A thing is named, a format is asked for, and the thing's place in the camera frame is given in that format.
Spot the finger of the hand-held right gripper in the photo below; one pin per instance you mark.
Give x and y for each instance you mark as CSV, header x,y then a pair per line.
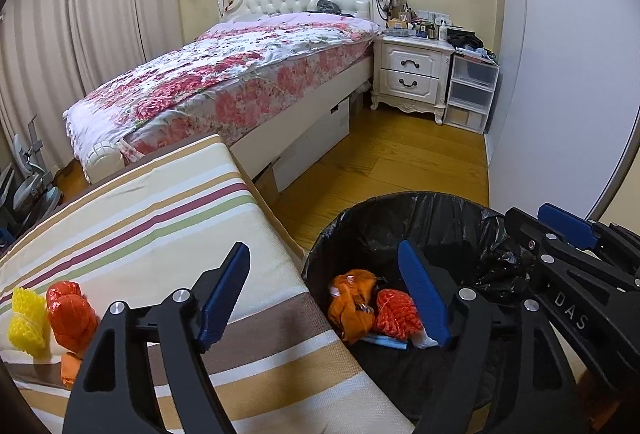
x,y
585,299
567,225

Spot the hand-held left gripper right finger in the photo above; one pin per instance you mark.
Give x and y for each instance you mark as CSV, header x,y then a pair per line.
x,y
425,299

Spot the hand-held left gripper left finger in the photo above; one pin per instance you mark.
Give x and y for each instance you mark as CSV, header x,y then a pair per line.
x,y
220,309

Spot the orange foam fruit net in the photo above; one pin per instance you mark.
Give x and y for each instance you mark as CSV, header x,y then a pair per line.
x,y
397,314

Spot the white tissue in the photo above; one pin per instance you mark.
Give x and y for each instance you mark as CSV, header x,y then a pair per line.
x,y
425,341

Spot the teal white carton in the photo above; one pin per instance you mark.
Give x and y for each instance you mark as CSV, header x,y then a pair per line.
x,y
387,343

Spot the orange printed plastic bag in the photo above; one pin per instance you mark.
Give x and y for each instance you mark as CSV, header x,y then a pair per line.
x,y
350,304

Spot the trash bin with black bag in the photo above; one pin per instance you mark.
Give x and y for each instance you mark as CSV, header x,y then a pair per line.
x,y
425,219

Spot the striped tablecloth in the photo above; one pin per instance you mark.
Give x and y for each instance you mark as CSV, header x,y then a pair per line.
x,y
150,214

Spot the red-orange plastic bag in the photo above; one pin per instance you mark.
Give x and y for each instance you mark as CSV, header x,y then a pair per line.
x,y
70,314

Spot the white wardrobe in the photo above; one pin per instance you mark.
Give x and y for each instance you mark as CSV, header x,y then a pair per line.
x,y
575,64

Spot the plain orange plastic bag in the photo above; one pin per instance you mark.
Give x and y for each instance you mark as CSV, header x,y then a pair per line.
x,y
70,369

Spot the clear plastic drawer unit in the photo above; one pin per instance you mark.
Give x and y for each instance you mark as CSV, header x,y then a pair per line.
x,y
470,89

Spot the white under-bed box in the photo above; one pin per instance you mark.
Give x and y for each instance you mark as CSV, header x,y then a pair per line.
x,y
310,144

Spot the yellow foam fruit net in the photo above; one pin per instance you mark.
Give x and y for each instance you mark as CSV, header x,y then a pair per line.
x,y
27,324

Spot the pile of dark clothes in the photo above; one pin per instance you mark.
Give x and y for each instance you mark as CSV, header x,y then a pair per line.
x,y
470,41

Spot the white nightstand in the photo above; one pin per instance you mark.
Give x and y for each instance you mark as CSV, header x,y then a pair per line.
x,y
410,79

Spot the grey swivel chair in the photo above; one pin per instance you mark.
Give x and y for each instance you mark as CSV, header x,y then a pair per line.
x,y
30,189

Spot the floral quilt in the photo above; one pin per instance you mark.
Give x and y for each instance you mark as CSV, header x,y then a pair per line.
x,y
200,79

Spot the cluster of small bottles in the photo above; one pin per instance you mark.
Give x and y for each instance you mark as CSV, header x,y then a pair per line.
x,y
420,26

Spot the dark cloth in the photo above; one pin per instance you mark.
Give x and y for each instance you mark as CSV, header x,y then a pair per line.
x,y
327,5

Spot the beige curtain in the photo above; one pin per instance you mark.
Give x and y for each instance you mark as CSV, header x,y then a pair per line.
x,y
100,14

